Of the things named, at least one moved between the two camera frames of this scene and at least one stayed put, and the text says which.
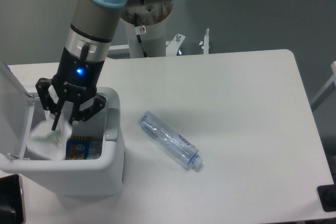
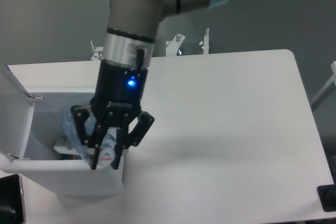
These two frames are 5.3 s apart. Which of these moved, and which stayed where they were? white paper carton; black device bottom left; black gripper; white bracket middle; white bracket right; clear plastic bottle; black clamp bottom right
Moved: clear plastic bottle; black gripper; white paper carton
Stayed: white bracket middle; black clamp bottom right; white bracket right; black device bottom left
